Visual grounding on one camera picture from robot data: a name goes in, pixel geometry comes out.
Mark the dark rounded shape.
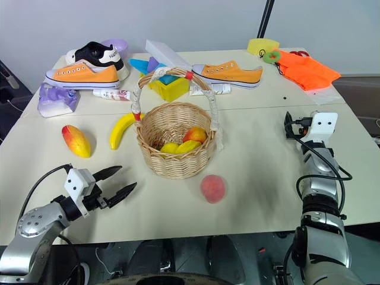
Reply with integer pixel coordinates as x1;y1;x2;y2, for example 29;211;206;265
126;238;176;276
205;234;246;277

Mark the pink toy peach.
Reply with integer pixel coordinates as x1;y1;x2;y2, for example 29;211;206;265
199;174;229;204

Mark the white rectangular box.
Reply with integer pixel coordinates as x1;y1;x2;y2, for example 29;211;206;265
145;39;191;72

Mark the orange canvas sneaker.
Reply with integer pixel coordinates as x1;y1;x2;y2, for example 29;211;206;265
191;60;264;90
45;64;121;90

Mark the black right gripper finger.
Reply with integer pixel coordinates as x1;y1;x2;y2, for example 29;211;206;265
284;110;295;140

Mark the orange cloth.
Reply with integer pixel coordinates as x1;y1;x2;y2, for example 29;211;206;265
277;49;342;91

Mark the red orange toy apple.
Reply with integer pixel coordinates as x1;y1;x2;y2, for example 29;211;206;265
182;126;207;144

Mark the yellow toy lemon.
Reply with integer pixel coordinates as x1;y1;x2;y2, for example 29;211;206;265
160;142;180;154

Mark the green red ring toy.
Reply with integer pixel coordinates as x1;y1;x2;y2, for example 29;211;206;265
264;50;281;64

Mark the yellow plastic box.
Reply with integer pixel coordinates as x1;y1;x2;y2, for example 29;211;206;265
148;75;191;102

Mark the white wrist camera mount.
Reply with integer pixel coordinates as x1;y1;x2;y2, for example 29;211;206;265
300;111;339;144
64;168;97;218

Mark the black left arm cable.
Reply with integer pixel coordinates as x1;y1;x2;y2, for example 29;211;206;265
20;164;73;222

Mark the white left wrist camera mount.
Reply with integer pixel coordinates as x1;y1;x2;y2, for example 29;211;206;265
64;168;97;218

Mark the teal toy block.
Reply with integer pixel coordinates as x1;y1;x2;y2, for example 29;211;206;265
159;74;179;87

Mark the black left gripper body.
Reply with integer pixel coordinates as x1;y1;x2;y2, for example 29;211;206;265
82;180;112;211

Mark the dark chair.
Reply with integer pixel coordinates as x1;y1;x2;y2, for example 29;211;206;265
0;59;34;141

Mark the purple triangular toy block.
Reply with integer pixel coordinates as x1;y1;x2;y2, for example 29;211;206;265
146;56;167;74

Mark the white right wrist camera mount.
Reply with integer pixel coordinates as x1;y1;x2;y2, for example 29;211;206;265
300;111;339;144

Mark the purple plastic bowl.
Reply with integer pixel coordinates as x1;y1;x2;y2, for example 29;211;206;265
100;38;129;58

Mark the wicker basket with handle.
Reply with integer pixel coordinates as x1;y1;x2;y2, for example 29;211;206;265
131;67;224;180

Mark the yellow toy banana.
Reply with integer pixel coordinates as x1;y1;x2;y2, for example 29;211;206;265
109;112;145;150

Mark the yellow sponge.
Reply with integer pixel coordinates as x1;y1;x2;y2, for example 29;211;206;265
247;37;281;56

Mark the clear plastic bag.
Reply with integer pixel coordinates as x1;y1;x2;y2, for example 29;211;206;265
308;85;347;106

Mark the black white sneaker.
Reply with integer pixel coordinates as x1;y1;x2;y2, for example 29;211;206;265
65;41;131;79

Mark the purple tissue pack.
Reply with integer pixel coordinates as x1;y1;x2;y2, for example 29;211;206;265
37;83;80;119

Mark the blue toy block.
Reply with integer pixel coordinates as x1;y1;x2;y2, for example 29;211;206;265
128;58;150;74

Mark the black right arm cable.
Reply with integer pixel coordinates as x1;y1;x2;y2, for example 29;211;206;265
291;116;353;220

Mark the red yellow toy mango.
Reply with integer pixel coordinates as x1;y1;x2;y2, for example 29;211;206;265
61;124;92;159

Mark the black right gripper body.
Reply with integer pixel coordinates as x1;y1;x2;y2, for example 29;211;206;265
292;118;311;140

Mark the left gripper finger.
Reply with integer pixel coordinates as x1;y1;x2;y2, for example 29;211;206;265
107;182;138;208
92;165;123;183

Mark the black tripod pole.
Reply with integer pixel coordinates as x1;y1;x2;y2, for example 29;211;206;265
256;0;276;40

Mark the white thin cable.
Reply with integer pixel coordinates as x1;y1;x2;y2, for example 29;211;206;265
94;247;116;276

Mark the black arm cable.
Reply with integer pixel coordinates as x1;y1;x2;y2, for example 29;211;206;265
20;164;73;222
291;116;353;220

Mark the white cream tube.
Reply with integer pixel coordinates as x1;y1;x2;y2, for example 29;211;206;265
189;83;232;97

